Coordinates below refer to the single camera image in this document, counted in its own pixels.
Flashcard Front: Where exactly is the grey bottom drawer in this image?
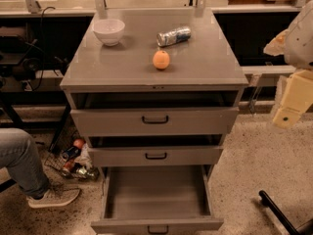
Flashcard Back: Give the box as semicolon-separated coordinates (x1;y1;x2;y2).
91;165;223;235

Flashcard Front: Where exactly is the grey drawer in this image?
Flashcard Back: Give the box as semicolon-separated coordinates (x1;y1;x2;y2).
91;165;223;235
88;135;223;166
71;92;238;137

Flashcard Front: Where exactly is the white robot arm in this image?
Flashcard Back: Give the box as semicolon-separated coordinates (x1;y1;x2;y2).
263;1;313;129

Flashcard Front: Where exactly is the grey top drawer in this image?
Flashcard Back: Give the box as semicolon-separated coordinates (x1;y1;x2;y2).
71;92;238;137

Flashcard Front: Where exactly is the grey drawer cabinet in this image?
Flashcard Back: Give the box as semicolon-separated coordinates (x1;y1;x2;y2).
59;7;249;194

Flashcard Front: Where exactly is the grey middle drawer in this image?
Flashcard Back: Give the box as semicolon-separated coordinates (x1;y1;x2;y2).
88;135;223;166

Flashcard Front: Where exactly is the crushed silver blue can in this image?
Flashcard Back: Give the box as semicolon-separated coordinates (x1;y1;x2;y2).
156;26;191;47

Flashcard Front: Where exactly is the orange fruit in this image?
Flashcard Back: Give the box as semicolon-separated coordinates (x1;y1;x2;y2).
153;51;170;70

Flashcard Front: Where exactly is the white ceramic bowl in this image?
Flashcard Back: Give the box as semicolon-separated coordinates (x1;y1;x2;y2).
92;19;125;46

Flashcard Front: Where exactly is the white crumpled bag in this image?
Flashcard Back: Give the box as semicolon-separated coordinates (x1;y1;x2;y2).
74;144;92;169

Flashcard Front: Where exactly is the red apple in basket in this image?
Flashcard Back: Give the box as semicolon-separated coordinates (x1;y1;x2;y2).
73;139;85;149

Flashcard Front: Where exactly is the blue can in basket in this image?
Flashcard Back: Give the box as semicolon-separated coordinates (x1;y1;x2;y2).
61;146;81;162

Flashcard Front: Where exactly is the grey knit sneaker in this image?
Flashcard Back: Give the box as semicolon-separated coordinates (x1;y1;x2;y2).
27;188;80;209

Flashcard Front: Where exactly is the person leg in jeans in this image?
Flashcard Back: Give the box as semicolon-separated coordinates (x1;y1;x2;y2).
0;128;50;200

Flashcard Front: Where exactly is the wire basket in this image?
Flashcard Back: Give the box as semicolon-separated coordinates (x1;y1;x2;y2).
44;138;100;181

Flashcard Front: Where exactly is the black cable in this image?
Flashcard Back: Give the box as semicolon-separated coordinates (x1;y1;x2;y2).
30;6;67;92

